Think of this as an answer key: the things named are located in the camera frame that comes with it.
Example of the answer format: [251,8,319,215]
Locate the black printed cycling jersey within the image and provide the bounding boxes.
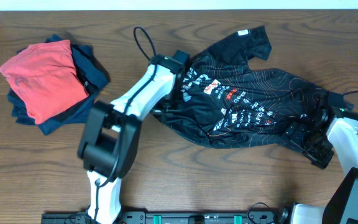
[157,26,325,149]

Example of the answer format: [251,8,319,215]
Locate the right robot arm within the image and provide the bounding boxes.
[280,92,358,224]

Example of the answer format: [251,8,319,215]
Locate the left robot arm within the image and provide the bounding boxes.
[77,50,190,223]

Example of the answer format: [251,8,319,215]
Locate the folded red shirt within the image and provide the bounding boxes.
[0,40,88,124]

